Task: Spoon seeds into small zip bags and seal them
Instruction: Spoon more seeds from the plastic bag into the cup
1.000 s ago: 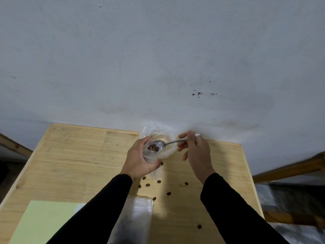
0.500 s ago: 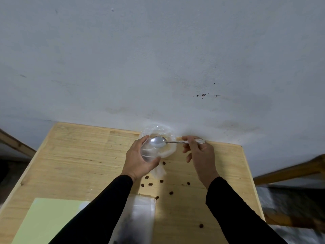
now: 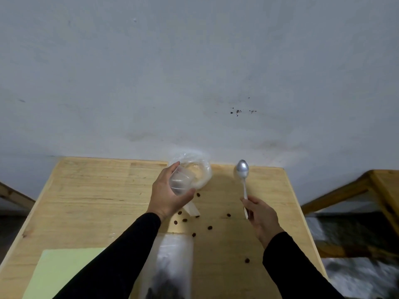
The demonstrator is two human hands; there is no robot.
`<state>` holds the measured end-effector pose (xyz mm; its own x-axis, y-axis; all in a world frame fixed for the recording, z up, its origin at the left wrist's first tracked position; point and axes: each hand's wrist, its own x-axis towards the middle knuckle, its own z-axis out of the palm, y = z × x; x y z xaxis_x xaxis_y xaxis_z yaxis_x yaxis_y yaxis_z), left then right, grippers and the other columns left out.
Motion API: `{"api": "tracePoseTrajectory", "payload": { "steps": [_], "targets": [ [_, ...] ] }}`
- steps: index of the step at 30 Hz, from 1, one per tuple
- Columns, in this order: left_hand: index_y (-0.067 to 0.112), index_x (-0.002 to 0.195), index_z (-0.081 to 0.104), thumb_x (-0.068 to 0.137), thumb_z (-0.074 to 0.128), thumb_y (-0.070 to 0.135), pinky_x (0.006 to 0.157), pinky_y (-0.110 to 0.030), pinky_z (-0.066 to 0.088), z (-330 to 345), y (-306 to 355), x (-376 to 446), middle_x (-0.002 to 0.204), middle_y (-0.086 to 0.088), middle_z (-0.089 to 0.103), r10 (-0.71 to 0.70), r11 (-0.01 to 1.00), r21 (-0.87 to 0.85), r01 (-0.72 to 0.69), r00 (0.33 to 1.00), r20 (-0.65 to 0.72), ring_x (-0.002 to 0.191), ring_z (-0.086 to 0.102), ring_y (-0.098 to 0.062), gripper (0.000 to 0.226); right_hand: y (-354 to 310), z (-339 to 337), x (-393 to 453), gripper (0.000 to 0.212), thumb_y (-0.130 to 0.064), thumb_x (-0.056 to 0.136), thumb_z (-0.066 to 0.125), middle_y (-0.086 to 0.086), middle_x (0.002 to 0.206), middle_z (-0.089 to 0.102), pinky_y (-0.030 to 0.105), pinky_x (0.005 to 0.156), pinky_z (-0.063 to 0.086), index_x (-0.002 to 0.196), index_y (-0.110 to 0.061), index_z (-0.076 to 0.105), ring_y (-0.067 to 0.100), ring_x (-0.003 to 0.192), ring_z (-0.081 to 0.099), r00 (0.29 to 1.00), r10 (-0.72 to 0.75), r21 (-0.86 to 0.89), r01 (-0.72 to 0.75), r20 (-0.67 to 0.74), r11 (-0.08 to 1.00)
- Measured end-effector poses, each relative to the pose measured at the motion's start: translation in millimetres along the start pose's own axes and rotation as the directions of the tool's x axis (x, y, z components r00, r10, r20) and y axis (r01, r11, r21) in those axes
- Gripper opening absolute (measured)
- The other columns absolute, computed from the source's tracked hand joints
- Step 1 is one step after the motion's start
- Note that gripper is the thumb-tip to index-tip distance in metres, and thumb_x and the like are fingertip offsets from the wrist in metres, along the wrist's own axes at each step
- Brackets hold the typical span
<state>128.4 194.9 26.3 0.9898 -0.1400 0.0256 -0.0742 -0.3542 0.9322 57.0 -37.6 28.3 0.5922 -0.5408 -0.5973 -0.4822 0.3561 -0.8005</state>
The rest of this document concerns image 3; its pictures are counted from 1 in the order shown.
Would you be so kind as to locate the person's left thumb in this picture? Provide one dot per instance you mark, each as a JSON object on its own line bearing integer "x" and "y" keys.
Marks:
{"x": 186, "y": 197}

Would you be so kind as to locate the person's right hand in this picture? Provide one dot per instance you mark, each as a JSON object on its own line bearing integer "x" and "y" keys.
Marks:
{"x": 265, "y": 219}

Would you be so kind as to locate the person's left hand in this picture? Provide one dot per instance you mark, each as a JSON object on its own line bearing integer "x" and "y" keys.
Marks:
{"x": 160, "y": 196}

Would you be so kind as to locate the person's left forearm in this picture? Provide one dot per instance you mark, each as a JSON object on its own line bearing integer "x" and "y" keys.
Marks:
{"x": 118, "y": 261}

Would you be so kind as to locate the loose scattered coffee beans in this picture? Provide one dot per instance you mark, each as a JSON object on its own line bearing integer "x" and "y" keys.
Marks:
{"x": 210, "y": 227}

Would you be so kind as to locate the wooden beam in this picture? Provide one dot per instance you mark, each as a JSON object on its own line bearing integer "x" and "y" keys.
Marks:
{"x": 15, "y": 196}

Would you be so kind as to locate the grey mottled rug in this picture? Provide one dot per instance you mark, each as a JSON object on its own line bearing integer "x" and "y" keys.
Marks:
{"x": 358, "y": 277}

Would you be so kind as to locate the light green paper sheet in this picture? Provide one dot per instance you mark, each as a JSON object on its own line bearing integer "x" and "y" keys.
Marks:
{"x": 59, "y": 274}

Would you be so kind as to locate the clear plastic cup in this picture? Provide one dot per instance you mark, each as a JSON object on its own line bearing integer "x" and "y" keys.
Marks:
{"x": 182, "y": 182}

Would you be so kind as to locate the clear plastic bag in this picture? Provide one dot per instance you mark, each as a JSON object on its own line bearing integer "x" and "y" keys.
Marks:
{"x": 173, "y": 255}

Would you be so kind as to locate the silver metal spoon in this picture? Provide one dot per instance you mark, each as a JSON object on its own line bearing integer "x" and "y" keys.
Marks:
{"x": 242, "y": 171}

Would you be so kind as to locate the wooden frame furniture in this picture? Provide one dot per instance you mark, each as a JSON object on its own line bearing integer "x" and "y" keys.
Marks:
{"x": 374, "y": 186}

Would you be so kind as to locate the person's right forearm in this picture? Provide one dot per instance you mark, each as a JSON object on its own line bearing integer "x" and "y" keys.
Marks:
{"x": 293, "y": 270}

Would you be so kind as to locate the plastic bag of white powder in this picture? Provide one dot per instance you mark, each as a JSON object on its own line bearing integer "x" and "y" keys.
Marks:
{"x": 204, "y": 175}

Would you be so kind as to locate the person's right thumb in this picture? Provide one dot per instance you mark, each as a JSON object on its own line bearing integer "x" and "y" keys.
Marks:
{"x": 251, "y": 199}

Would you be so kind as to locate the white plastic strip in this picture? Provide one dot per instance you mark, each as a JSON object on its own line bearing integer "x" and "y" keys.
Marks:
{"x": 191, "y": 210}

